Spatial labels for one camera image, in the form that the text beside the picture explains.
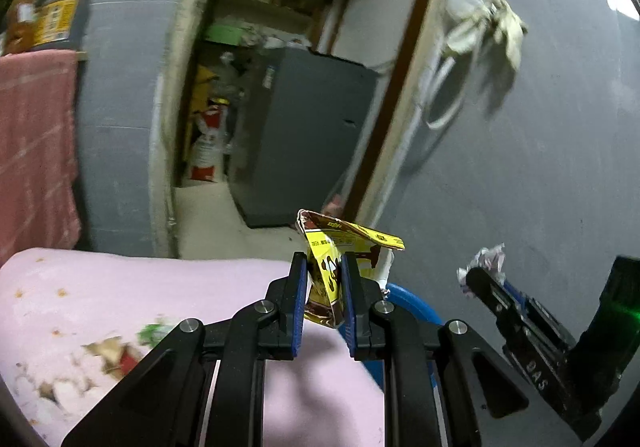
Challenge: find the green box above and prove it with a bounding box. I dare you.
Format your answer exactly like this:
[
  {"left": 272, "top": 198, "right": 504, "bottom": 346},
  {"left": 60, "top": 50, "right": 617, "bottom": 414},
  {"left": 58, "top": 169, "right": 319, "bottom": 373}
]
[{"left": 205, "top": 23, "right": 246, "bottom": 45}]

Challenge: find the large oil jug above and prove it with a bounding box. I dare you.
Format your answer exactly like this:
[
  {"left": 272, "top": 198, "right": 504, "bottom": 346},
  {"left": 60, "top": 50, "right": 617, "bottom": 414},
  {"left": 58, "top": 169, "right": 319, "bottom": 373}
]
[{"left": 30, "top": 0, "right": 98, "bottom": 53}]

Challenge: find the white hose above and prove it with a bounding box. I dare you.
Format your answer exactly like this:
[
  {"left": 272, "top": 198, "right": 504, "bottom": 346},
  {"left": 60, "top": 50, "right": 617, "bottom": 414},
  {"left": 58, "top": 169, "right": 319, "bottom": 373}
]
[{"left": 425, "top": 27, "right": 486, "bottom": 130}]

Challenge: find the yellow snack wrapper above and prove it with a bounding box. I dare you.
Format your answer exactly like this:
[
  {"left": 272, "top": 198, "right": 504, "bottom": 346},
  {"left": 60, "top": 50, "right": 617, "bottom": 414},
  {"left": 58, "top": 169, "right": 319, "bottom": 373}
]
[{"left": 296, "top": 208, "right": 405, "bottom": 328}]

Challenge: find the yellow plastic object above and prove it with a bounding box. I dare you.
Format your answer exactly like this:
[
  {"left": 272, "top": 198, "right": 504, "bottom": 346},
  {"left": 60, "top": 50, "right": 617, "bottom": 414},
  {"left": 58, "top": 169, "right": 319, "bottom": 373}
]
[{"left": 192, "top": 64, "right": 216, "bottom": 148}]

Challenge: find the silver wrapper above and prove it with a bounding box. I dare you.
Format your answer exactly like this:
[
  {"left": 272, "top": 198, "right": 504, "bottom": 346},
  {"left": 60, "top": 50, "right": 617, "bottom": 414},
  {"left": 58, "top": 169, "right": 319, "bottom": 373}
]
[{"left": 456, "top": 243, "right": 506, "bottom": 298}]

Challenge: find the pale pink table cloth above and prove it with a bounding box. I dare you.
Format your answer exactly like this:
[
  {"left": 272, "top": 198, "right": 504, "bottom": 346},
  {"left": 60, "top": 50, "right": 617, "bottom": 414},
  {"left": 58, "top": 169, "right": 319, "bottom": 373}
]
[{"left": 0, "top": 247, "right": 386, "bottom": 447}]

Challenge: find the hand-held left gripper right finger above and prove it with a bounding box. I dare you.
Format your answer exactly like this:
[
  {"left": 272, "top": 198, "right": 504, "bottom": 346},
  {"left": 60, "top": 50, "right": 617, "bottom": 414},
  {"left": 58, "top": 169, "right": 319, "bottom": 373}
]
[{"left": 339, "top": 252, "right": 531, "bottom": 447}]

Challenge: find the white red flour sack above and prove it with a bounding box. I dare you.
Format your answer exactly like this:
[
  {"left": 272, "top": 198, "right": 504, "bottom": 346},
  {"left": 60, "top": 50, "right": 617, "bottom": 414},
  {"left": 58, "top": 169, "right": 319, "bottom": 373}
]
[{"left": 187, "top": 102, "right": 231, "bottom": 183}]

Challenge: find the pink checked cloth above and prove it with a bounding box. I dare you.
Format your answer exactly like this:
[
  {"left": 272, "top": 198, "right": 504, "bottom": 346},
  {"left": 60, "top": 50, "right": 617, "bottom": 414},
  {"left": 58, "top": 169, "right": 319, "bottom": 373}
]
[{"left": 0, "top": 48, "right": 83, "bottom": 268}]

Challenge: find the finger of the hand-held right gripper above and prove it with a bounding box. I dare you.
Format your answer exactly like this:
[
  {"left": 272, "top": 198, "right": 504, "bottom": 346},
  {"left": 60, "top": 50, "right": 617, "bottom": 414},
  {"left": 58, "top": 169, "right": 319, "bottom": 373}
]
[
  {"left": 502, "top": 279, "right": 579, "bottom": 354},
  {"left": 466, "top": 266, "right": 603, "bottom": 440}
]

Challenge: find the wooden door frame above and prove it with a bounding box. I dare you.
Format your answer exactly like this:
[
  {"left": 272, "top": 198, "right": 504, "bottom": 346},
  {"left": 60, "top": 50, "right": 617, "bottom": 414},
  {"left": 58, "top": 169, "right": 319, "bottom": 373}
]
[{"left": 150, "top": 0, "right": 471, "bottom": 260}]

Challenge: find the grey cabinet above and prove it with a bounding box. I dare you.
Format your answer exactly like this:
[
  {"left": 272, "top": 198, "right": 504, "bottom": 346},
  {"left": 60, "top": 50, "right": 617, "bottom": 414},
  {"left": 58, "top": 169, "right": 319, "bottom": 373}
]
[{"left": 235, "top": 46, "right": 379, "bottom": 229}]

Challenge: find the brown seasoning packet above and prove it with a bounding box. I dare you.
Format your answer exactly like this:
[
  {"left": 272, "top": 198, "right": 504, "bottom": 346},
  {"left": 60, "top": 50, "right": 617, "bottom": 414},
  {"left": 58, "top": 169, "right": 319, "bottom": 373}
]
[{"left": 4, "top": 0, "right": 43, "bottom": 54}]

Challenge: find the blue plastic bucket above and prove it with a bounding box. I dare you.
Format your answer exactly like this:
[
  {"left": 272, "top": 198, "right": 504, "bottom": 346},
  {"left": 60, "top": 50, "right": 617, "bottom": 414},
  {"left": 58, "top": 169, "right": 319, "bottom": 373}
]
[{"left": 345, "top": 282, "right": 443, "bottom": 390}]

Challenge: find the cream rubber glove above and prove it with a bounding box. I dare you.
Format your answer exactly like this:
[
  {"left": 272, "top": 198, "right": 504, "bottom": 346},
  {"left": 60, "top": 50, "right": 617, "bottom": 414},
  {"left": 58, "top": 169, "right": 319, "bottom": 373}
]
[
  {"left": 482, "top": 0, "right": 528, "bottom": 73},
  {"left": 445, "top": 2, "right": 493, "bottom": 55}
]

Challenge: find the pile of plastic bags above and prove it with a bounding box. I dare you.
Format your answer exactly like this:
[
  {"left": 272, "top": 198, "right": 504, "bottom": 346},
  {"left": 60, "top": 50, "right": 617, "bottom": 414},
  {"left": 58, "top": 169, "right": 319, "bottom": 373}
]
[{"left": 220, "top": 50, "right": 261, "bottom": 103}]

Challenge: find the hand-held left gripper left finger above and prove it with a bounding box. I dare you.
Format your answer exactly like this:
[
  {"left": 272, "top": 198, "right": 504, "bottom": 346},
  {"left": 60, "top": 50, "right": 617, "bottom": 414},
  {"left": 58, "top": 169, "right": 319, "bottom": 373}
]
[{"left": 60, "top": 251, "right": 308, "bottom": 447}]

